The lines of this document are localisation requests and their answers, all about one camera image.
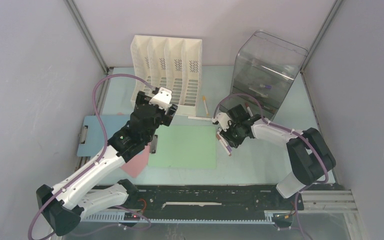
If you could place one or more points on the yellow capped pen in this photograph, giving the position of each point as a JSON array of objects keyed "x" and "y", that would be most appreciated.
[{"x": 205, "y": 105}]

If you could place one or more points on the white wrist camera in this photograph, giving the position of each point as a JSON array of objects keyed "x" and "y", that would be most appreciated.
[
  {"x": 223, "y": 120},
  {"x": 161, "y": 97}
]

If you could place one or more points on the white marker pen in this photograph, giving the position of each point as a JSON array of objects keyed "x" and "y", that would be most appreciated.
[{"x": 200, "y": 118}]

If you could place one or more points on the transparent grey drawer box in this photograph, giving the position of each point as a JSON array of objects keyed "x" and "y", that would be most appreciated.
[{"x": 264, "y": 59}]

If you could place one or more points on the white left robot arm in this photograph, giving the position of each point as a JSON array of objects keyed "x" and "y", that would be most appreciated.
[{"x": 67, "y": 203}]

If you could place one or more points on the pink paper sheet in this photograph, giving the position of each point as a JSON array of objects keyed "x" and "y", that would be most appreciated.
[{"x": 137, "y": 164}]

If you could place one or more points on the brown capped white marker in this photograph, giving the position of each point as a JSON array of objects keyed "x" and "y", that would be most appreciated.
[{"x": 222, "y": 144}]

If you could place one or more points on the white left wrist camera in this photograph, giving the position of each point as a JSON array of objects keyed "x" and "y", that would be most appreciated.
[{"x": 161, "y": 97}]

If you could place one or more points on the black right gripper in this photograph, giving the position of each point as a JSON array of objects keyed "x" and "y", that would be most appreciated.
[{"x": 233, "y": 142}]

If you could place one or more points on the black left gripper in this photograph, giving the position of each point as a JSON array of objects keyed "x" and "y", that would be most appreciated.
[{"x": 165, "y": 119}]

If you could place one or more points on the white file organizer rack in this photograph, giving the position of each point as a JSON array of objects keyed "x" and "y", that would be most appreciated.
[{"x": 173, "y": 63}]

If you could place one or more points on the green clipboard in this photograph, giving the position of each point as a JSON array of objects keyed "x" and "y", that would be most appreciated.
[{"x": 185, "y": 147}]

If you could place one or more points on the blue clipboard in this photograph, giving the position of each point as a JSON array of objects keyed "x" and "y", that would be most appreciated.
[{"x": 93, "y": 139}]

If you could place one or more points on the red capped white marker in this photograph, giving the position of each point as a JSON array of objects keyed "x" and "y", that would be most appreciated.
[{"x": 247, "y": 106}]

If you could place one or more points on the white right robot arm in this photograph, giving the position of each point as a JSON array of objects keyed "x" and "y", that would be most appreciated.
[{"x": 309, "y": 155}]

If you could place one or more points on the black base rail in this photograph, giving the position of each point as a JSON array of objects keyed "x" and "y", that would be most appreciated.
[{"x": 210, "y": 202}]

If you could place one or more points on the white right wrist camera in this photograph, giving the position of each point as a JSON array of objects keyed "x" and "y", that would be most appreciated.
[{"x": 223, "y": 120}]

